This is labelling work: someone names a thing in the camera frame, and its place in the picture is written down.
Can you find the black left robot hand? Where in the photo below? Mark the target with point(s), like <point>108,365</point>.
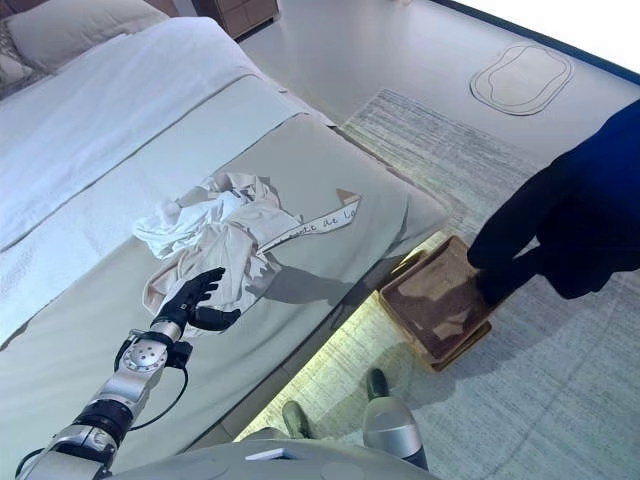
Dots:
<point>185,300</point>

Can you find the beige garment with lettered sash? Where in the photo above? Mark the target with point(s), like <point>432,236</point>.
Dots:
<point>225,270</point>

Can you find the white garment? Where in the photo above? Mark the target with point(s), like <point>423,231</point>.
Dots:
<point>175,225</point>

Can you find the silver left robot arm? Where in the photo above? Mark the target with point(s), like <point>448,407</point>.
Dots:
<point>135,365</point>

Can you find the bed with beige cover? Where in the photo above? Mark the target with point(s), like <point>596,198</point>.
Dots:
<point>325,165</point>

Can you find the brown wicker basket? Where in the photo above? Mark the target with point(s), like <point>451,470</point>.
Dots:
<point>430,310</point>

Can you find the pale quilted coverlet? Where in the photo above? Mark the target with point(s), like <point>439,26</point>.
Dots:
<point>60,270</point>

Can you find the olive left robot foot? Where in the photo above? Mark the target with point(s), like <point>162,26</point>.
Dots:
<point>297,420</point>

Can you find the olive robot foot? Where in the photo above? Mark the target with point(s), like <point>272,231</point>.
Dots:
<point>377,384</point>
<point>297,420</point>

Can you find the grey robot torso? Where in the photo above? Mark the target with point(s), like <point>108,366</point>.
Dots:
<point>225,465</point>

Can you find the white duvet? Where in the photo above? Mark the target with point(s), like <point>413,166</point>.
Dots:
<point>125,100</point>

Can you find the olive right robot foot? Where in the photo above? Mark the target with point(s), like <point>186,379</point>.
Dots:
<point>377,384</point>

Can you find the silver right robot leg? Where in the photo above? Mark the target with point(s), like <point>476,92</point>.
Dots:
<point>395,430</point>

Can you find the brown wooden nightstand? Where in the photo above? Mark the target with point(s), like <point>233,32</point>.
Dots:
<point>245,15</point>

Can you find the beige pillow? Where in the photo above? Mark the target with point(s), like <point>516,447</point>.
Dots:
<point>75,30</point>

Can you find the grey patterned pillow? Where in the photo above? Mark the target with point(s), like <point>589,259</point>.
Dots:
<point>12,65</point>

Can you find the brown tufted headboard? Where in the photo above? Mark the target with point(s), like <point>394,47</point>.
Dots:
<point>167,5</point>

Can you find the grey streaked area rug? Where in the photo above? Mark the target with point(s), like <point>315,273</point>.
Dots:
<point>500,400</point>

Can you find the small grey oval mat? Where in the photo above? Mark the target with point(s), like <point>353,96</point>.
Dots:
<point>520,80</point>

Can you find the dark window floor track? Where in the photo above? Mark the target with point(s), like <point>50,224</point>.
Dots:
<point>550,41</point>

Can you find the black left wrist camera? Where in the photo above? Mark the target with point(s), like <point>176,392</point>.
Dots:
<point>180,354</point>

